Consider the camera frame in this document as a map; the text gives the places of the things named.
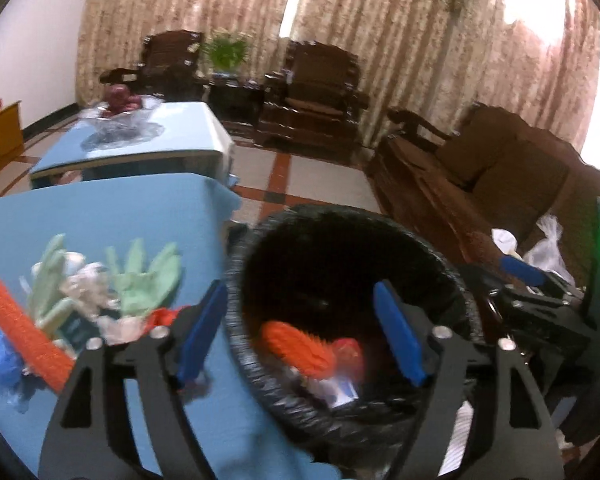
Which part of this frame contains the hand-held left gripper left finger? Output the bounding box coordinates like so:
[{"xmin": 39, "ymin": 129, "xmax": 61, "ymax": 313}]
[{"xmin": 37, "ymin": 280, "xmax": 228, "ymax": 480}]

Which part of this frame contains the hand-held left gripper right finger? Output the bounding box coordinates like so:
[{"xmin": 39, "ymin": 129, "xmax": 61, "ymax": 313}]
[{"xmin": 372, "ymin": 280, "xmax": 566, "ymax": 480}]

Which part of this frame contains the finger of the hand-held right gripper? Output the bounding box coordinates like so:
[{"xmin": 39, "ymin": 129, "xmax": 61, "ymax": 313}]
[
  {"xmin": 499, "ymin": 255, "xmax": 583, "ymax": 306},
  {"xmin": 461, "ymin": 265, "xmax": 600, "ymax": 361}
]

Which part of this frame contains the small red net scrap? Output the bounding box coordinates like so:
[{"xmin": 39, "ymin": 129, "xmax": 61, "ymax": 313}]
[{"xmin": 147, "ymin": 307, "xmax": 182, "ymax": 330}]

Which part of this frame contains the red plastic wrapper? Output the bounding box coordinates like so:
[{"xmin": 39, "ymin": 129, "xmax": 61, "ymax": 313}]
[{"xmin": 332, "ymin": 337, "xmax": 366, "ymax": 378}]

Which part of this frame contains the white and blue paper scrap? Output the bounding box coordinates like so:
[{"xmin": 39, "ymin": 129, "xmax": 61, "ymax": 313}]
[{"xmin": 325, "ymin": 377, "xmax": 362, "ymax": 409}]

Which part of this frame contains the orange foam net sleeve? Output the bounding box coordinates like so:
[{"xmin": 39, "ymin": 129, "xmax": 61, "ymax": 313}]
[
  {"xmin": 257, "ymin": 321, "xmax": 336, "ymax": 380},
  {"xmin": 0, "ymin": 267, "xmax": 76, "ymax": 393}
]

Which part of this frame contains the black lined trash bin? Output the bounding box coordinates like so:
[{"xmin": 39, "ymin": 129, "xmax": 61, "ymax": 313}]
[{"xmin": 222, "ymin": 204, "xmax": 486, "ymax": 453}]

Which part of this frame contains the dark small packet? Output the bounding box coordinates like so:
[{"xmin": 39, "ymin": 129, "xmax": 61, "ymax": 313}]
[{"xmin": 62, "ymin": 317, "xmax": 101, "ymax": 352}]

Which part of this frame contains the clear plastic wrap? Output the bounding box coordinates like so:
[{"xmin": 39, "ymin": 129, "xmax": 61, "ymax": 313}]
[{"xmin": 62, "ymin": 255, "xmax": 146, "ymax": 346}]

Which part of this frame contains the clear plastic bag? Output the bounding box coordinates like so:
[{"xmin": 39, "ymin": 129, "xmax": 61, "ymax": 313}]
[{"xmin": 522, "ymin": 214, "xmax": 576, "ymax": 286}]

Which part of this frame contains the white bowl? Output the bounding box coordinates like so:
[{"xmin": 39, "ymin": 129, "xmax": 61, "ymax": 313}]
[{"xmin": 491, "ymin": 228, "xmax": 521, "ymax": 257}]

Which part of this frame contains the dark wooden sofa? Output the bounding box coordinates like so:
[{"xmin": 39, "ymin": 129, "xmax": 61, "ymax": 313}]
[{"xmin": 367, "ymin": 102, "xmax": 600, "ymax": 301}]

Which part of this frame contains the blue tablecloth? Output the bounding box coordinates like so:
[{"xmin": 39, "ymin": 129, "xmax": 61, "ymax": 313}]
[{"xmin": 0, "ymin": 172, "xmax": 341, "ymax": 480}]

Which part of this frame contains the coffee table with blue cloth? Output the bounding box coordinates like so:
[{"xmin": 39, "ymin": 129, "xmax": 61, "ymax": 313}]
[{"xmin": 29, "ymin": 101, "xmax": 236, "ymax": 191}]

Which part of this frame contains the clear glass fruit bowl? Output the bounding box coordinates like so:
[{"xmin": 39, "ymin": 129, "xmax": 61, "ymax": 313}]
[{"xmin": 77, "ymin": 97, "xmax": 168, "ymax": 151}]

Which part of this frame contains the dark wooden side table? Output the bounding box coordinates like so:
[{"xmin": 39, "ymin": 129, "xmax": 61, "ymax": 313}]
[{"xmin": 197, "ymin": 75, "xmax": 266, "ymax": 136}]

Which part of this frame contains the dark red fruit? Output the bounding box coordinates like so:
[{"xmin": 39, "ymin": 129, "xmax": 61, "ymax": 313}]
[{"xmin": 104, "ymin": 84, "xmax": 143, "ymax": 117}]

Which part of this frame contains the beige patterned curtain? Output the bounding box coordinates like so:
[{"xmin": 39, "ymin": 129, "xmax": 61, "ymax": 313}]
[{"xmin": 75, "ymin": 0, "xmax": 600, "ymax": 161}]

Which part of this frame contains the cushioned dark wooden armchair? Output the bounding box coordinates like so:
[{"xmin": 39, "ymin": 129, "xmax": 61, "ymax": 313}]
[{"xmin": 255, "ymin": 40, "xmax": 371, "ymax": 166}]

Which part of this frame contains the slatted dark wooden armchair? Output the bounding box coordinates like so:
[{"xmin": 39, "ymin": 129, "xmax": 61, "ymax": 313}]
[{"xmin": 99, "ymin": 30, "xmax": 208, "ymax": 103}]

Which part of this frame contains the green potted plant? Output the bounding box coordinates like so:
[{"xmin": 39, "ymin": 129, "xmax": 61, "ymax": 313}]
[{"xmin": 200, "ymin": 30, "xmax": 253, "ymax": 78}]

